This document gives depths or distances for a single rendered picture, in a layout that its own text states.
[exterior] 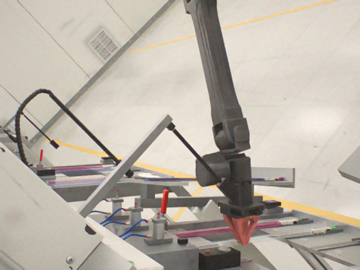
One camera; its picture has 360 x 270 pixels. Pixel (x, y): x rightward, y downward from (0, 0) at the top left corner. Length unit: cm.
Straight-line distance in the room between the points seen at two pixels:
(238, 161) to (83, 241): 58
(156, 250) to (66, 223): 34
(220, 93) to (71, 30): 788
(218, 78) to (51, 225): 67
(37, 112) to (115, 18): 222
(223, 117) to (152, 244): 35
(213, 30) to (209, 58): 7
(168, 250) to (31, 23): 804
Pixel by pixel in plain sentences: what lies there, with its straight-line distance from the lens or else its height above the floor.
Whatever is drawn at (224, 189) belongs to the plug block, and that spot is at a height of 116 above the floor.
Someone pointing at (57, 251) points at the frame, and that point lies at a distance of 58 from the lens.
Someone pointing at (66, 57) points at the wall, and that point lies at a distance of 886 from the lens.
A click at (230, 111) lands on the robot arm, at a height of 118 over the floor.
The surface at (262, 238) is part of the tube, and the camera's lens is 120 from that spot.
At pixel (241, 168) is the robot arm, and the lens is 110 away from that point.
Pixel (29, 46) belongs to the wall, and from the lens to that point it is 873.
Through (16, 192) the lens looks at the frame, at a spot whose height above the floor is 150.
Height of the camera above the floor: 163
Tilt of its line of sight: 22 degrees down
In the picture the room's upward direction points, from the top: 42 degrees counter-clockwise
